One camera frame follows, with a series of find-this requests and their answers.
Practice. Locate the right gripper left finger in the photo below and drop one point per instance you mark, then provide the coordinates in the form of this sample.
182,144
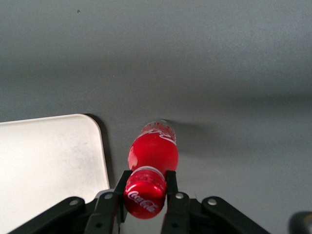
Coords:
104,212

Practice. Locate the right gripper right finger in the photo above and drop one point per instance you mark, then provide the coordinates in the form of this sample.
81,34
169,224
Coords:
180,214

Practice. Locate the red coke bottle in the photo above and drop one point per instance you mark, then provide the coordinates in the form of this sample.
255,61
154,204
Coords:
153,153

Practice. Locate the beige rectangular tray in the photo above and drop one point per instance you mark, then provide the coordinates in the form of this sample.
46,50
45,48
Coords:
48,158

